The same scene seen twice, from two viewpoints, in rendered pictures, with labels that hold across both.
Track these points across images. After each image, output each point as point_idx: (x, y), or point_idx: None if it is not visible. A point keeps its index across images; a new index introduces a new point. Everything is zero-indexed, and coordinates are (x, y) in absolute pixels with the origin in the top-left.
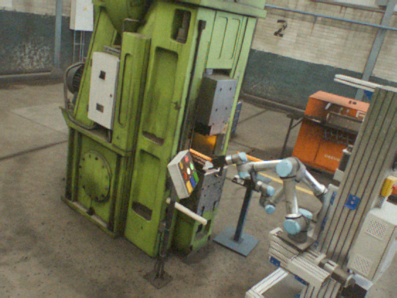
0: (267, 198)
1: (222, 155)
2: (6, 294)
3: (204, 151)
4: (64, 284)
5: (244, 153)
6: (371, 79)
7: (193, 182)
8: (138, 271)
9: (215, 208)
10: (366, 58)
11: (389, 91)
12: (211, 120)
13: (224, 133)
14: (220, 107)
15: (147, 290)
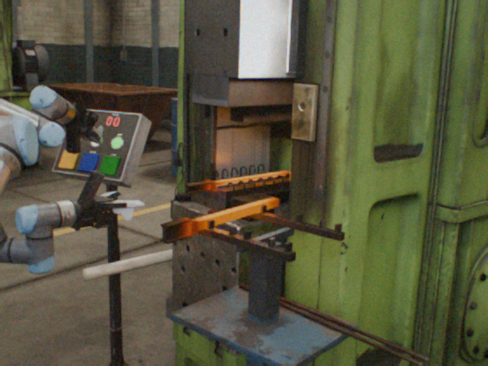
0: (24, 240)
1: (79, 105)
2: (125, 277)
3: (261, 179)
4: (130, 304)
5: (37, 86)
6: None
7: (89, 166)
8: (140, 359)
9: (225, 355)
10: None
11: None
12: (189, 58)
13: (316, 146)
14: (206, 26)
15: (87, 364)
